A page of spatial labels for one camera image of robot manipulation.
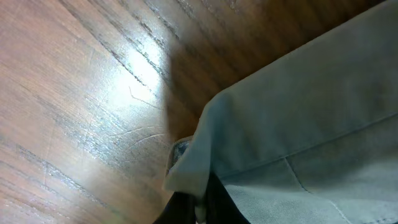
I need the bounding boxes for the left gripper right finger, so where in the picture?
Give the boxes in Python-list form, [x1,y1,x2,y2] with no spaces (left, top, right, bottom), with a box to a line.
[205,172,249,224]

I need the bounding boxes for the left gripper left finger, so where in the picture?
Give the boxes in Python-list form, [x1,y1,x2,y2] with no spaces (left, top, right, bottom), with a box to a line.
[154,138,197,224]

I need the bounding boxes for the khaki green shorts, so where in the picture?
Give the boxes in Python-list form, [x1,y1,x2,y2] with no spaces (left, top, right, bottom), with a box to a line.
[164,1,397,223]

